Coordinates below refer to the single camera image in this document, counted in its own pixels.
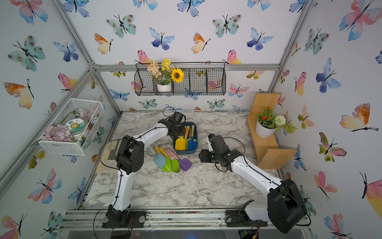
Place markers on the sunflower bouquet white pot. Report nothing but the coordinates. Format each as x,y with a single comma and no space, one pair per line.
165,74

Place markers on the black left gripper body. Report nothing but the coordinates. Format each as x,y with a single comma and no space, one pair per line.
179,131

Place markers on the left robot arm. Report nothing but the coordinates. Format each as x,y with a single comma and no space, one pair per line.
130,156

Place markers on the teal plastic storage box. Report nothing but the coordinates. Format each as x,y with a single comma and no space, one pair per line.
188,152

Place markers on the round green tin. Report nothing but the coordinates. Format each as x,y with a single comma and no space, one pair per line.
75,126

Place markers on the light blue trowel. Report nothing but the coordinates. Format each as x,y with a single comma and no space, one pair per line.
159,158

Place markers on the wooden corner shelf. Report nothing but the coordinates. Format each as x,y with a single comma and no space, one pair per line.
269,155

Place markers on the green trowel yellow handle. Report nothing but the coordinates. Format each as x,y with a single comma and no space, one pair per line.
172,164
164,168

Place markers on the white wire side basket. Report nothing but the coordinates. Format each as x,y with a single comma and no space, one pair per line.
92,112

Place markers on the white and grey garden glove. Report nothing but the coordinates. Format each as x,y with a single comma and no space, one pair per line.
107,162

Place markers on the pink artificial flowers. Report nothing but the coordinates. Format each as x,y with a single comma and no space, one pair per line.
58,133

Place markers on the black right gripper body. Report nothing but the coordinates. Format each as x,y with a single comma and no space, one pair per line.
210,156

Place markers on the potted red flowers white pot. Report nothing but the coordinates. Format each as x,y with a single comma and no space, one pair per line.
268,123

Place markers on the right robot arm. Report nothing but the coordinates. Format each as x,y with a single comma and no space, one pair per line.
285,206

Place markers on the yellow plastic scoop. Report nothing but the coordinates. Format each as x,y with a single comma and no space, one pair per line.
180,144

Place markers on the black wire wall basket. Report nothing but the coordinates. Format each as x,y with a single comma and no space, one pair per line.
197,79

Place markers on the blue shovel wooden handle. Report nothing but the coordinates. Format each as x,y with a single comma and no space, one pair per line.
192,142

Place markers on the purple shovel pink handle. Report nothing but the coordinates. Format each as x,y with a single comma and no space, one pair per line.
185,164

